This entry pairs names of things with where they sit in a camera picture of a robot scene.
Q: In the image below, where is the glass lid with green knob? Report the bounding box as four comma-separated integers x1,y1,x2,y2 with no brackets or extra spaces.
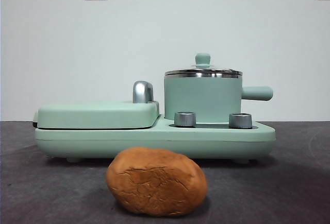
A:
164,52,243,77

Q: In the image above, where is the mint green breakfast machine base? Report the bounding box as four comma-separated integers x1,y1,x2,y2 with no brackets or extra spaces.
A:
34,114,276,164

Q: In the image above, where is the mint green steamer pot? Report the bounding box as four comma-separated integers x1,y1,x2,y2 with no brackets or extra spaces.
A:
163,70,274,122

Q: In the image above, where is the chrome griddle cover handle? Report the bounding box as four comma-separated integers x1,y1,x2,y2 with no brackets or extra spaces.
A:
132,80,155,104

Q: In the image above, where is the mint green griddle cover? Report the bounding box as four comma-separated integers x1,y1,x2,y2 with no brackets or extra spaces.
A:
32,100,161,129

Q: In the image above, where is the brown potato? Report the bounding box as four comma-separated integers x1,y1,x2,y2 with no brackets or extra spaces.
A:
106,146,208,217

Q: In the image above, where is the silver control knob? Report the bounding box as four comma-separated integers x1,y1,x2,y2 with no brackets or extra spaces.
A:
228,112,253,129
174,111,196,127

